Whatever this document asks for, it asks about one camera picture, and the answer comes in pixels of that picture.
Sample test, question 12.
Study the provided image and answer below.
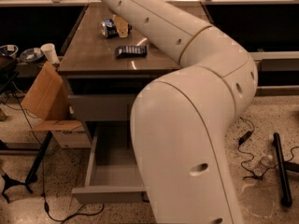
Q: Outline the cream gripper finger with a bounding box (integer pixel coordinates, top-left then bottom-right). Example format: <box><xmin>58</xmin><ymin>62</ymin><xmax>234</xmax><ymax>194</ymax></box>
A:
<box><xmin>113</xmin><ymin>15</ymin><xmax>129</xmax><ymax>38</ymax></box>

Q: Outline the blue pepsi can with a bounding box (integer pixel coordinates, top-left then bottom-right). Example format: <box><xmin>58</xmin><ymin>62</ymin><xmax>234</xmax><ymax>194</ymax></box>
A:
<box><xmin>101</xmin><ymin>19</ymin><xmax>132</xmax><ymax>38</ymax></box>

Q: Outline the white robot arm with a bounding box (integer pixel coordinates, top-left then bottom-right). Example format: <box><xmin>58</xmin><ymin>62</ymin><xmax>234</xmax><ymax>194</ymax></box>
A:
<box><xmin>101</xmin><ymin>0</ymin><xmax>258</xmax><ymax>224</ymax></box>

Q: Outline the grey drawer cabinet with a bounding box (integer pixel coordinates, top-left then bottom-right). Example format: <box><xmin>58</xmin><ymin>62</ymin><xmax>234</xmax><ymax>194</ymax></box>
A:
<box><xmin>59</xmin><ymin>3</ymin><xmax>179</xmax><ymax>140</ymax></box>

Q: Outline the closed grey top drawer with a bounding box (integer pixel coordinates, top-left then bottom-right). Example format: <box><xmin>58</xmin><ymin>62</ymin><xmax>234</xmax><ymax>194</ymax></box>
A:
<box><xmin>68</xmin><ymin>94</ymin><xmax>135</xmax><ymax>121</ymax></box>

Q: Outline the open grey middle drawer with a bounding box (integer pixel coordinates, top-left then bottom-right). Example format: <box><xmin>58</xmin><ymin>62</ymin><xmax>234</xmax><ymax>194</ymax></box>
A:
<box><xmin>72</xmin><ymin>121</ymin><xmax>149</xmax><ymax>204</ymax></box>

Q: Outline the white paper cup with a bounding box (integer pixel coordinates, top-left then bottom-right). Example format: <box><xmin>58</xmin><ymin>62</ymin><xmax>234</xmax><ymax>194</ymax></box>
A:
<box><xmin>40</xmin><ymin>43</ymin><xmax>60</xmax><ymax>64</ymax></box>

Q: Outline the blue bowl near cup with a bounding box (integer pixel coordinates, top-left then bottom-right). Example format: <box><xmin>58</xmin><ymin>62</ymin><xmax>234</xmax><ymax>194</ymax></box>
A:
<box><xmin>20</xmin><ymin>48</ymin><xmax>44</xmax><ymax>63</ymax></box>

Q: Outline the brown cardboard box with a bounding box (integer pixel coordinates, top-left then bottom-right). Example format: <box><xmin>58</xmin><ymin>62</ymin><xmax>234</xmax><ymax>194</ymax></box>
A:
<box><xmin>21</xmin><ymin>62</ymin><xmax>92</xmax><ymax>148</ymax></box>

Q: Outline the blue bowl far left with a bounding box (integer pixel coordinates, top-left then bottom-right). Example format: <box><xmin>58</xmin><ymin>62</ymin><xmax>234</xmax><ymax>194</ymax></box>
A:
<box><xmin>0</xmin><ymin>45</ymin><xmax>19</xmax><ymax>58</ymax></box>

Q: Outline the black stand leg left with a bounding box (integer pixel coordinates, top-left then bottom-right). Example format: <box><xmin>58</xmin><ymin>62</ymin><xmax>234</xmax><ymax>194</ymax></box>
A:
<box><xmin>25</xmin><ymin>132</ymin><xmax>52</xmax><ymax>185</ymax></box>

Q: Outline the black stand leg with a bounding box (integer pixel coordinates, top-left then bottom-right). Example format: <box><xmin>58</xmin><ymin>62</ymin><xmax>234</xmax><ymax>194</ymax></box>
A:
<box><xmin>273</xmin><ymin>133</ymin><xmax>299</xmax><ymax>207</ymax></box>
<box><xmin>25</xmin><ymin>132</ymin><xmax>52</xmax><ymax>185</ymax></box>

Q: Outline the black tripod foot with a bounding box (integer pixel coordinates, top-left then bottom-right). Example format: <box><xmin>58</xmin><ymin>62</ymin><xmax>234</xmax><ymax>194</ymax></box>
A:
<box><xmin>0</xmin><ymin>168</ymin><xmax>33</xmax><ymax>203</ymax></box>

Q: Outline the clear plastic water bottle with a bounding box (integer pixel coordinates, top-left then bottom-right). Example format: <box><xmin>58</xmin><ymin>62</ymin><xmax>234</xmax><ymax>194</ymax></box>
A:
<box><xmin>253</xmin><ymin>154</ymin><xmax>273</xmax><ymax>177</ymax></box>

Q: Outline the black stand leg right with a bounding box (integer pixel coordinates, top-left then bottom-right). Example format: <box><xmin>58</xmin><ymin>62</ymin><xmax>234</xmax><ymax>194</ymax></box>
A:
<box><xmin>273</xmin><ymin>133</ymin><xmax>299</xmax><ymax>207</ymax></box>

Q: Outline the black cable left floor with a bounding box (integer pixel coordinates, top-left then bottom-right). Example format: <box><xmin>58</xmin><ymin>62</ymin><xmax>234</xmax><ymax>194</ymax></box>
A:
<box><xmin>8</xmin><ymin>87</ymin><xmax>106</xmax><ymax>224</ymax></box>

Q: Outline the black power cable right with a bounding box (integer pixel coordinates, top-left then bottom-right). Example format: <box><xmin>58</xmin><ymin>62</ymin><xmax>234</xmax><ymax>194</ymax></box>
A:
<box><xmin>237</xmin><ymin>117</ymin><xmax>299</xmax><ymax>181</ymax></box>

